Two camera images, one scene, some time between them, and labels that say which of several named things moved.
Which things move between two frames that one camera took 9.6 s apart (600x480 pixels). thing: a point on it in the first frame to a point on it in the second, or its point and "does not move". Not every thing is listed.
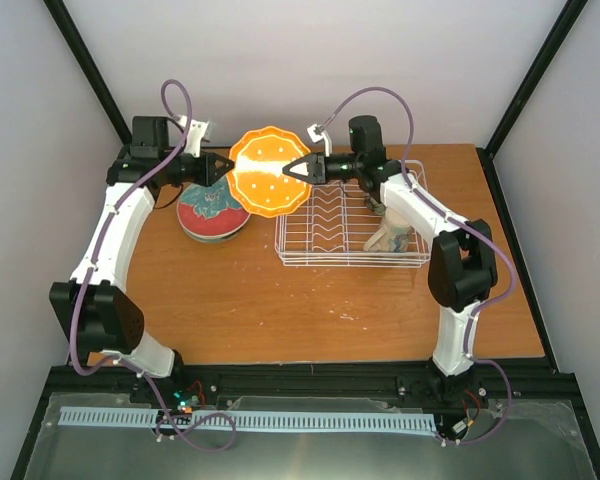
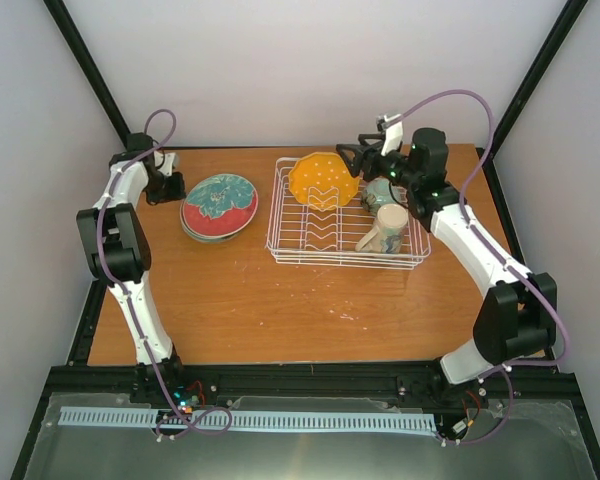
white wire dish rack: [332, 225] does not move
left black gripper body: [199, 177] to [160, 190]
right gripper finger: [308, 178] to [352, 155]
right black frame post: [570, 13] does not move
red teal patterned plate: [211, 211] does not move
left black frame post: [86, 62] does not move
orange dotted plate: [258, 181] to [322, 180]
